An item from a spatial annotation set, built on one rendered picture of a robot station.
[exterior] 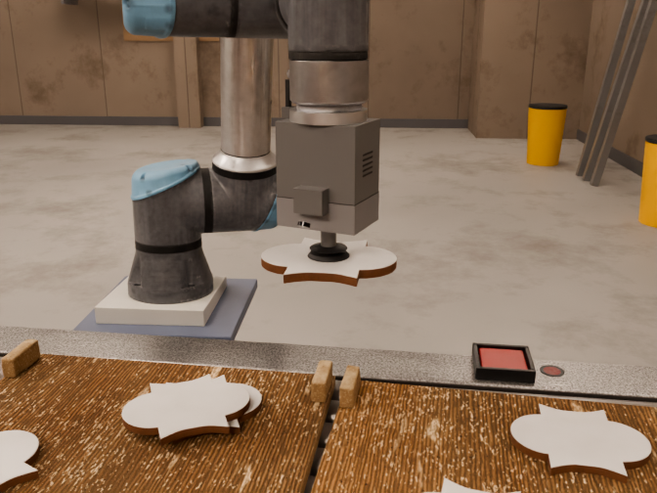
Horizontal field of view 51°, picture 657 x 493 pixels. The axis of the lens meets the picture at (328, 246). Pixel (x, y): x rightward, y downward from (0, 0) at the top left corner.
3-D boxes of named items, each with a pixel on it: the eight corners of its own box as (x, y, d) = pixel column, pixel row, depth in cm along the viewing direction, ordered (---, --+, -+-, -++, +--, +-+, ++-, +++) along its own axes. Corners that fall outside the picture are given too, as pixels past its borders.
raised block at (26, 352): (28, 356, 92) (25, 336, 91) (42, 357, 91) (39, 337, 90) (2, 378, 86) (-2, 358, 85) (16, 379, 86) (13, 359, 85)
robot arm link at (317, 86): (349, 62, 60) (268, 60, 63) (349, 115, 62) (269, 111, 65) (380, 58, 67) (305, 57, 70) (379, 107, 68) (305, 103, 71)
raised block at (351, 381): (346, 382, 85) (346, 362, 84) (361, 384, 84) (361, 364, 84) (338, 408, 79) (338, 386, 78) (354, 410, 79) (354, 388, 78)
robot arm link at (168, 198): (133, 231, 127) (128, 156, 123) (207, 227, 130) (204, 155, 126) (133, 248, 115) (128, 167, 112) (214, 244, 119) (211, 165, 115)
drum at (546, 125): (527, 166, 682) (532, 107, 664) (519, 159, 717) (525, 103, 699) (565, 166, 680) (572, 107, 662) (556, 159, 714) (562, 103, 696)
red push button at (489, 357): (477, 356, 96) (478, 346, 96) (522, 358, 95) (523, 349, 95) (480, 377, 90) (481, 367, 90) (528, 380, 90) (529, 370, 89)
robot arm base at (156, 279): (141, 276, 133) (138, 226, 130) (219, 277, 132) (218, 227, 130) (116, 303, 118) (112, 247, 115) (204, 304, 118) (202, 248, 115)
